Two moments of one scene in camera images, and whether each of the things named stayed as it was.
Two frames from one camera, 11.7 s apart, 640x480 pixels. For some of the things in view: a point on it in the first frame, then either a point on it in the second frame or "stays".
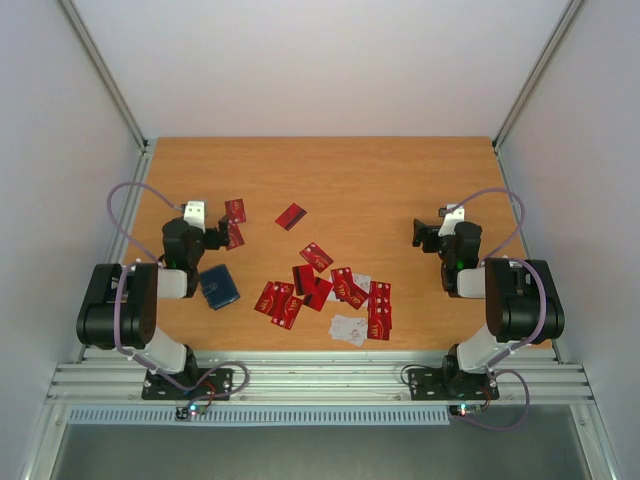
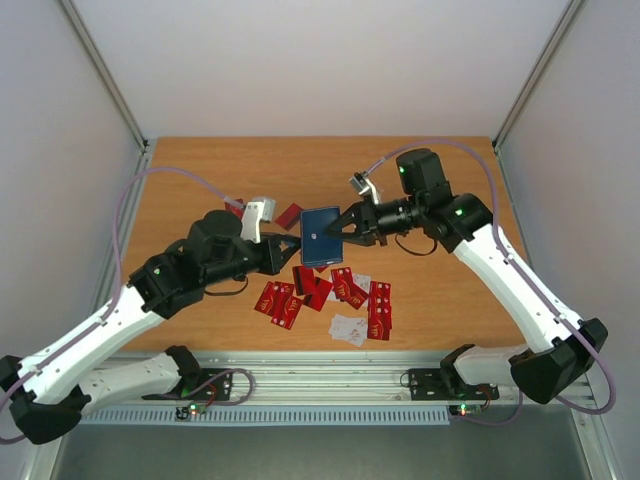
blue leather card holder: x=218 y=286 → x=318 y=249
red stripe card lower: x=316 y=300 stays
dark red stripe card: x=304 y=279 stays
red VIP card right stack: x=380 y=307 stays
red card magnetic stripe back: x=290 y=216 stays
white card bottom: x=348 y=328 stays
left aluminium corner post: x=104 y=72 stays
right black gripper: x=425 y=238 → x=369 y=223
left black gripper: x=215 y=241 → x=275 y=260
